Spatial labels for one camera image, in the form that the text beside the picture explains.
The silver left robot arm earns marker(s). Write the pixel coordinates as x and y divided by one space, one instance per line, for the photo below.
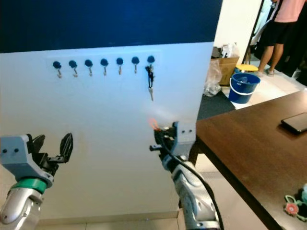
24 208

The standing person pink shirt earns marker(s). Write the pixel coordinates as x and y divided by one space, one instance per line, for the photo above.
276 33

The white and blue partition board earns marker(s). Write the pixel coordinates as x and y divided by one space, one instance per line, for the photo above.
105 153

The small white plastic bag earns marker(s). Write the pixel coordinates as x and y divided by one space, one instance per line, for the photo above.
230 50

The white hook rack strip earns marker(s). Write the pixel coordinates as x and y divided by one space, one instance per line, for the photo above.
112 67

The dark grey floor rug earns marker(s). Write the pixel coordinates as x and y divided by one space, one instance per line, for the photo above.
211 108

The dark brown wooden table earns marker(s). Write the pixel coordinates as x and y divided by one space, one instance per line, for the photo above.
254 153

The yellow round lid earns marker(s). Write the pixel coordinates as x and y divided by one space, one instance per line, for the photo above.
247 68

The blue knob metal hook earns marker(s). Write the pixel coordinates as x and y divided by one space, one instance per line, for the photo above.
72 63
57 64
119 61
88 63
104 62
150 59
135 60

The black smartphone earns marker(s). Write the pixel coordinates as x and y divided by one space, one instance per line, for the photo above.
295 123

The large brown cardboard box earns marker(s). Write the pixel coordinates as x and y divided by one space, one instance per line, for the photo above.
228 67

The blue plastic bucket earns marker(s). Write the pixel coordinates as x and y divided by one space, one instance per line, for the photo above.
244 91

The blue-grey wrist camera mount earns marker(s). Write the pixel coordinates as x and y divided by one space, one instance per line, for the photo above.
17 155
184 136

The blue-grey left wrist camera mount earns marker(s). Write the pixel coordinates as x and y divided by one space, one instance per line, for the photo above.
17 155

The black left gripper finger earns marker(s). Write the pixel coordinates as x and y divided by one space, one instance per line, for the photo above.
68 144
38 143

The orange keys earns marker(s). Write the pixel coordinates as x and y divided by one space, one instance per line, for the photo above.
152 124

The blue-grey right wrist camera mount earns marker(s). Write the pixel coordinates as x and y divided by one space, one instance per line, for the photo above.
184 136

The large clear plastic bag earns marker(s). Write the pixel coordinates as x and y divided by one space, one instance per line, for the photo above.
213 79

